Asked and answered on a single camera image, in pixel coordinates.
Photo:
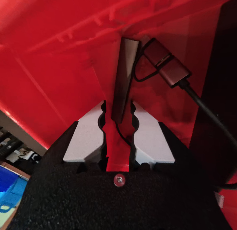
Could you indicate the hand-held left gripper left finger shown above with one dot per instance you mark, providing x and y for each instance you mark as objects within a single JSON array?
[{"x": 85, "y": 139}]

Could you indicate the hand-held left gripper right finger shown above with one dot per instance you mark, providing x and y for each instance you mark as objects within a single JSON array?
[{"x": 151, "y": 142}]

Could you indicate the grey usb hub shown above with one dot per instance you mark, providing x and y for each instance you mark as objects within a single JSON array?
[{"x": 125, "y": 76}]

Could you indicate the red plastic bin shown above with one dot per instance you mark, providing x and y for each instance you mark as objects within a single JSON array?
[{"x": 55, "y": 66}]

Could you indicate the blue plastic bins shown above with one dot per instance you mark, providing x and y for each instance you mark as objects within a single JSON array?
[{"x": 7, "y": 178}]

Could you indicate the black bin divider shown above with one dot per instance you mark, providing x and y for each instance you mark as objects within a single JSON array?
[{"x": 218, "y": 85}]

